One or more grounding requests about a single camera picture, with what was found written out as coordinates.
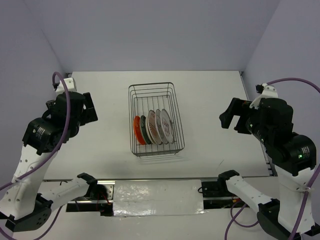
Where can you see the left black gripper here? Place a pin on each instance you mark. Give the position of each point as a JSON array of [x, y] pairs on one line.
[[89, 114]]

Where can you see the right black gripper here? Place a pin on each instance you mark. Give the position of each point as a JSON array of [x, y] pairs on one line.
[[238, 105]]

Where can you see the white plate red characters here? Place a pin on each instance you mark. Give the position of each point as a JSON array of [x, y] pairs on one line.
[[166, 126]]

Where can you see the white plate green rim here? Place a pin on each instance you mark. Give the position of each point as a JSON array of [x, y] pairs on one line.
[[159, 127]]

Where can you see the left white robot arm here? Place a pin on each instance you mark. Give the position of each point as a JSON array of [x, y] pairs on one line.
[[23, 206]]

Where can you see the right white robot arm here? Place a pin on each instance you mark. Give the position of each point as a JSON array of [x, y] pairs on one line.
[[294, 157]]

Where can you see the green patterned plate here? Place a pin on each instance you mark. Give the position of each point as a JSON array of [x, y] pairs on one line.
[[144, 130]]

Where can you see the white plate orange sunburst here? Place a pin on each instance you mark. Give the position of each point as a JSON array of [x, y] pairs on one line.
[[151, 123]]

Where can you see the silver foil sheet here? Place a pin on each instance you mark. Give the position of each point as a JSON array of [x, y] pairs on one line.
[[157, 198]]

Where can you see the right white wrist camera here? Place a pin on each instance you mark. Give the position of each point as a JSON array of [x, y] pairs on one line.
[[264, 91]]

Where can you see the wire dish rack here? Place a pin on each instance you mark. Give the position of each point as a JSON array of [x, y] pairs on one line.
[[152, 96]]

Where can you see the black metal base rail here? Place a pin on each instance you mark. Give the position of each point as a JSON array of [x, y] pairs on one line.
[[101, 200]]

